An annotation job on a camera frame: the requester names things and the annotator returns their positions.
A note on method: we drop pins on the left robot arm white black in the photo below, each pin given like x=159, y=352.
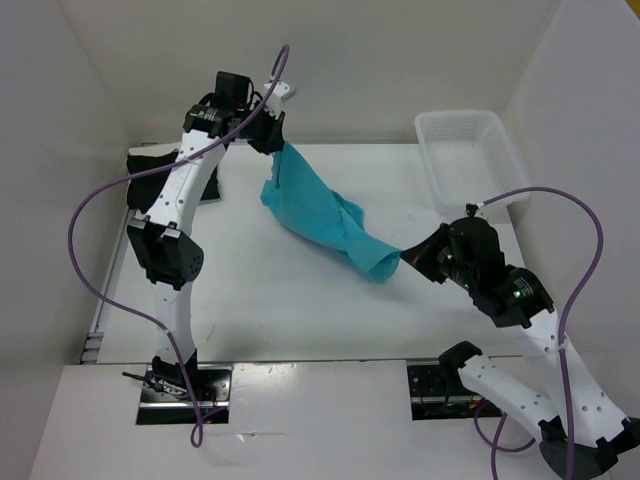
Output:
x=161, y=238

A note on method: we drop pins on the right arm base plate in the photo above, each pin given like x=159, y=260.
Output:
x=432, y=397

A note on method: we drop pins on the white t shirt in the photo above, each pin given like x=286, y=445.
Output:
x=155, y=150

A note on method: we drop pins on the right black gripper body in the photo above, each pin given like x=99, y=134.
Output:
x=459, y=271

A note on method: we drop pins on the cyan t shirt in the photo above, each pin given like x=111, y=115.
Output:
x=304, y=204

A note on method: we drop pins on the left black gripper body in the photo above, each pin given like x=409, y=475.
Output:
x=261, y=131

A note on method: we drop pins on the white plastic basket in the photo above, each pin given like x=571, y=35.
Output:
x=469, y=158

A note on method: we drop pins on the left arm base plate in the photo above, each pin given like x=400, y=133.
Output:
x=161, y=404

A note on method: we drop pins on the black t shirt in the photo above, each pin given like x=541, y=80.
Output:
x=143, y=192

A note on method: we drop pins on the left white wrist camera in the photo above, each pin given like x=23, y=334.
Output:
x=281, y=94

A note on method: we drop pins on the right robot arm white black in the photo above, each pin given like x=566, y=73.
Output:
x=574, y=422

